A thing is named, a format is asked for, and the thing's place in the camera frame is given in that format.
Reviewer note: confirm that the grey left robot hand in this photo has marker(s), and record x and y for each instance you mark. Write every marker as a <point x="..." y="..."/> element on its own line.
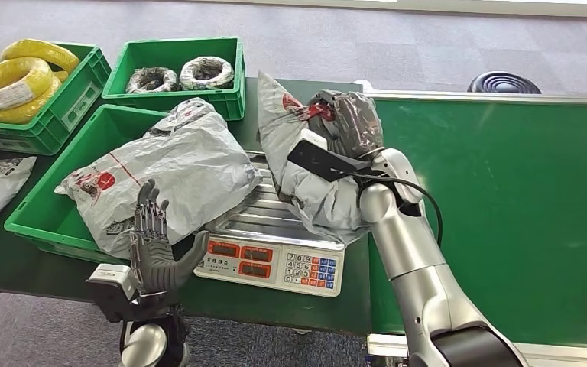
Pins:
<point x="154" y="258"/>

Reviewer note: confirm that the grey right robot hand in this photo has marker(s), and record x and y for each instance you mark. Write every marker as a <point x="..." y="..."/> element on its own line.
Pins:
<point x="357" y="124"/>

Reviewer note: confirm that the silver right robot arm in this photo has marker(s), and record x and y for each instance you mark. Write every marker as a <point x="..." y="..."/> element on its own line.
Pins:
<point x="410" y="243"/>

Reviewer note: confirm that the large grey red-printed courier package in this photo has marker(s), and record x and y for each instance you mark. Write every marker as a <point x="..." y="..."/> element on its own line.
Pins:
<point x="182" y="162"/>

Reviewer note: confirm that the green conveyor belt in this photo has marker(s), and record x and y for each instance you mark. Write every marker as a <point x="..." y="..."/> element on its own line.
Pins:
<point x="526" y="177"/>

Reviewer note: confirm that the stainless steel scale tray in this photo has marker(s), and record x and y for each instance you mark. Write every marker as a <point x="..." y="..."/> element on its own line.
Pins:
<point x="263" y="213"/>

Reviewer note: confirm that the white electronic scale base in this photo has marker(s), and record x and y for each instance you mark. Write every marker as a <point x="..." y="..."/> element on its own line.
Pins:
<point x="274" y="268"/>

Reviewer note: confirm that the large empty-sided green plastic crate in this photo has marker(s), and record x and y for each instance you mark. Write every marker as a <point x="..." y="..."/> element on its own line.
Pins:
<point x="35" y="213"/>

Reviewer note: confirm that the black ribbed round object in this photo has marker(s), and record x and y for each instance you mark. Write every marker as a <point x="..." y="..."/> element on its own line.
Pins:
<point x="503" y="83"/>

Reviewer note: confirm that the green crate with white label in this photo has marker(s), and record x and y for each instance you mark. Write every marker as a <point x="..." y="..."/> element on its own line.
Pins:
<point x="72" y="110"/>

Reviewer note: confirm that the plain green plastic crate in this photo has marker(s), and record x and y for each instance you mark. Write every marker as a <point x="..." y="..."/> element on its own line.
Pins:
<point x="174" y="49"/>

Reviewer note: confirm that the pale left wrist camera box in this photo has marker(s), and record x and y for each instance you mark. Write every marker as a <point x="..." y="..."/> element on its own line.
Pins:
<point x="108" y="276"/>

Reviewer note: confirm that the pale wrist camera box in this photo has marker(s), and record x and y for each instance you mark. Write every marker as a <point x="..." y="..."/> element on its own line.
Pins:
<point x="108" y="276"/>
<point x="319" y="159"/>

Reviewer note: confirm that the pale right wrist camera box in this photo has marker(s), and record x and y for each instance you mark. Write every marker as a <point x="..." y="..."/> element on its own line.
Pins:
<point x="319" y="159"/>

